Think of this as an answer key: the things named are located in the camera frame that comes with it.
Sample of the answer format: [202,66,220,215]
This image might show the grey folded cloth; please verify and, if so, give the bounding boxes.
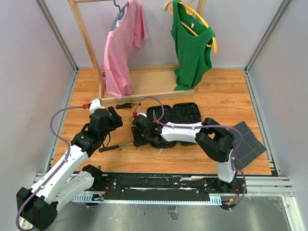
[234,121,267,169]

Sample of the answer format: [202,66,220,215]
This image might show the grey clothes hanger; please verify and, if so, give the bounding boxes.
[110,0,129,31]

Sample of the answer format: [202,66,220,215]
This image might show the black plastic tool case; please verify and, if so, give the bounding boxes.
[146,102,202,148]

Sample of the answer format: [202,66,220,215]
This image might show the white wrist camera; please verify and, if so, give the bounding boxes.
[133,111,147,119]
[82,98,104,114]

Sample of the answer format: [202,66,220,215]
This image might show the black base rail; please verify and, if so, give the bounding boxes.
[69,171,247,202]

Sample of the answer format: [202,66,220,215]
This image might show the black orange screwdriver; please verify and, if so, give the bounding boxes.
[115,103,141,109]

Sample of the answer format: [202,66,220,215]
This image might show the steel claw hammer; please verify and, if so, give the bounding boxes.
[99,142,134,153]

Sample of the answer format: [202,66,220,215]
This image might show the wooden clothes rack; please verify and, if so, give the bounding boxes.
[69,0,195,104]

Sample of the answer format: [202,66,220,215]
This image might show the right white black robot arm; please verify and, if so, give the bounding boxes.
[132,114,237,193]

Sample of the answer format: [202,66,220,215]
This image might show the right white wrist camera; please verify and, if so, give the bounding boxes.
[133,111,147,119]

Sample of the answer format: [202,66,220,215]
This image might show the orange clothes hanger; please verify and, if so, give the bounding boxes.
[164,0,218,53]

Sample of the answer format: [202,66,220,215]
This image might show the orange handled pliers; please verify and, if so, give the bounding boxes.
[153,110,159,125]

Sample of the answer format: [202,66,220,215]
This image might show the green tank top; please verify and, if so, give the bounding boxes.
[170,0,215,91]

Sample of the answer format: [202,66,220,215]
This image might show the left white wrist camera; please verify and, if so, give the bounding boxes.
[82,98,104,114]

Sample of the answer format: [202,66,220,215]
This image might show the pink t-shirt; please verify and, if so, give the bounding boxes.
[103,0,149,98]

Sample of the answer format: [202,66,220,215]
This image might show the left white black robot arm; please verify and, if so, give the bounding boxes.
[16,104,123,231]

